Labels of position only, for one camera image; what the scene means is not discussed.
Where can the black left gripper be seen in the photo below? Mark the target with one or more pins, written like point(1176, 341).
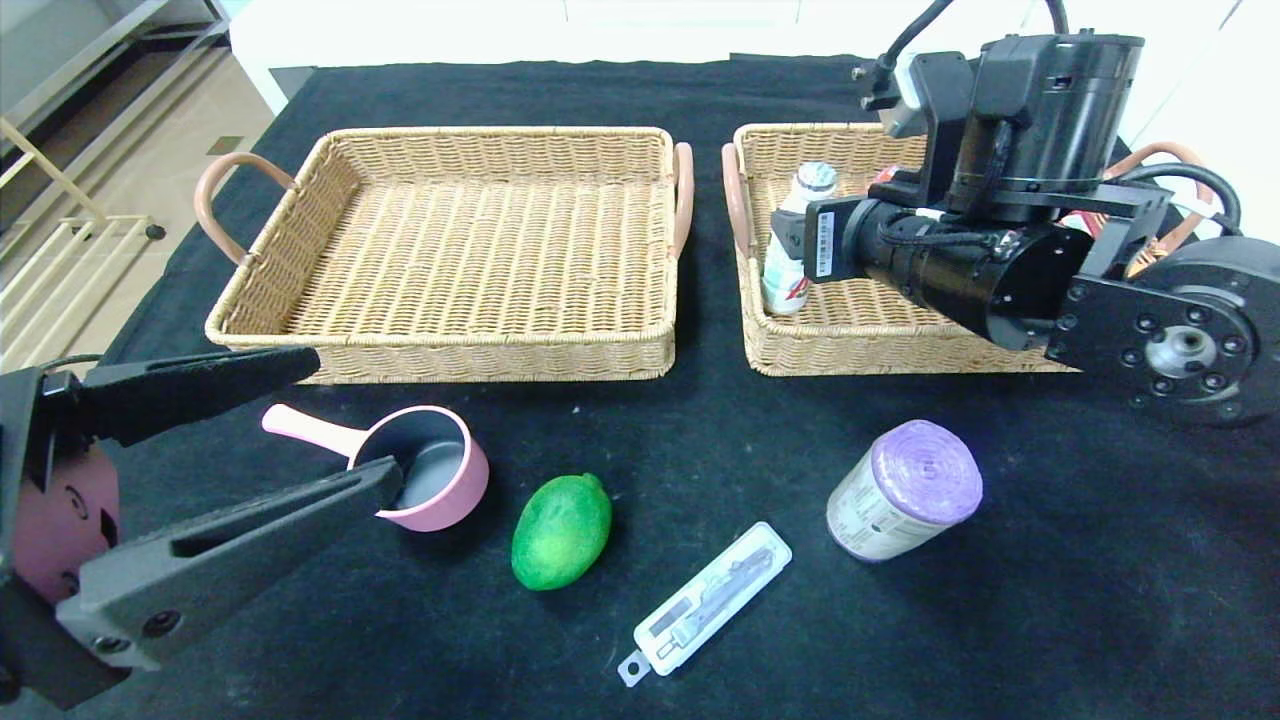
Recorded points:
point(35, 520)

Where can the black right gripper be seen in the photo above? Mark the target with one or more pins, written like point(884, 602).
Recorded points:
point(826, 243)

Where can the small white milk bottle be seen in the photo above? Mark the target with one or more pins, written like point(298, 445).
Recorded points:
point(785, 288)

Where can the orange sausage stick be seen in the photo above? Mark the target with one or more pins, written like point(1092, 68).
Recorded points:
point(885, 178)

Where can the purple trash bag roll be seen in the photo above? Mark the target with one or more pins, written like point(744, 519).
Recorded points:
point(900, 490)

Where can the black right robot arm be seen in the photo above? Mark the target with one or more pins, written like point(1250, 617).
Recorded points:
point(1000, 270)

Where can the light wooden rack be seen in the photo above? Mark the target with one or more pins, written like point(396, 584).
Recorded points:
point(90, 232)

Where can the red soda can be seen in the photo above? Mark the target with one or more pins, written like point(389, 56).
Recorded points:
point(1078, 222)

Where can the green lime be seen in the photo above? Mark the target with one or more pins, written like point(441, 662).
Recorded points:
point(560, 535)

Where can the orange fruit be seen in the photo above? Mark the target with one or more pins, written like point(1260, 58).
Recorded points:
point(1142, 265)

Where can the clear plastic blister pack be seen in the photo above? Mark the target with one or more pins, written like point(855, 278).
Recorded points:
point(715, 595)

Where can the grey metal shelf unit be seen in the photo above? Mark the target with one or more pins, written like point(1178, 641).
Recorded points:
point(100, 50)

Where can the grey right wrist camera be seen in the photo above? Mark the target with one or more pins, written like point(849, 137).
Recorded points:
point(903, 100)

